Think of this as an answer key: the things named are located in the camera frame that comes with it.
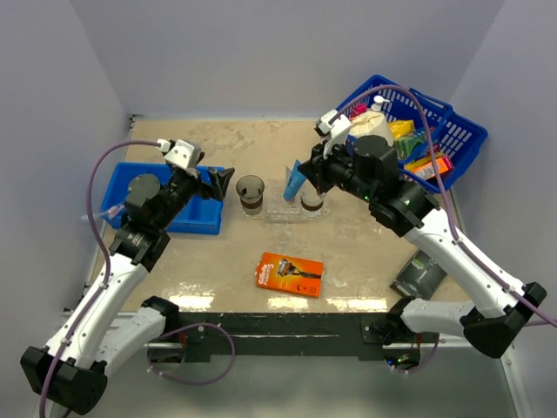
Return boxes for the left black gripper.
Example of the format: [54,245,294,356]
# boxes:
[157,165,233,230]

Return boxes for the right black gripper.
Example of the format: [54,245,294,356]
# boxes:
[299,136,377,203]

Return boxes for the dark smoked plastic cup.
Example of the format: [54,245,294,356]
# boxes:
[236,175,265,215]

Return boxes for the white toothpaste tube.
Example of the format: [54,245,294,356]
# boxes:
[285,166,292,183]

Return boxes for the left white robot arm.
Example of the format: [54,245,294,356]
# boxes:
[20,167,235,417]

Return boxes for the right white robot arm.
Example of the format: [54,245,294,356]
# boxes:
[299,135,547,359]

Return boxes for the clear textured acrylic tray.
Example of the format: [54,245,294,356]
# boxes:
[240,185,331,224]

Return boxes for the pink wrapped toothbrush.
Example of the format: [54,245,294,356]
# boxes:
[91,203,124,222]

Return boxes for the blue plastic bin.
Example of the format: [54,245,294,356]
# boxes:
[98,162,223,235]

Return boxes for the small red box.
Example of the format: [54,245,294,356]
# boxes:
[350,103,367,118]

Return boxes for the white pump bottle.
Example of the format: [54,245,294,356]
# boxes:
[371,95,390,112]

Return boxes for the green sponge pack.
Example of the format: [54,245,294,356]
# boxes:
[393,131,426,159]

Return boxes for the yellow sponge pack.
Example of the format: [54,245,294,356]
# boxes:
[388,119,415,140]

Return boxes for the orange razor box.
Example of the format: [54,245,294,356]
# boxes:
[255,252,325,299]

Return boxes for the orange pink box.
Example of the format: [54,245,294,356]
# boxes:
[405,154,453,180]

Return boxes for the blue shopping basket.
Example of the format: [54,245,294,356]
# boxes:
[337,75,488,190]

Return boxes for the black green razor package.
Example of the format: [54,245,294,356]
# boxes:
[390,250,446,300]

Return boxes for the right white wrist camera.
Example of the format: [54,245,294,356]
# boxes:
[314,109,352,158]

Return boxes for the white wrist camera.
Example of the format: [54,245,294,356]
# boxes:
[157,138,205,171]
[314,109,352,158]

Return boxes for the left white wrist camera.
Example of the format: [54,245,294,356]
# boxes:
[157,138,205,171]

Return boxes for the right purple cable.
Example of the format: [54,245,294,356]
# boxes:
[325,84,557,375]

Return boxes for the black aluminium base frame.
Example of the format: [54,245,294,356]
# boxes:
[54,304,519,375]

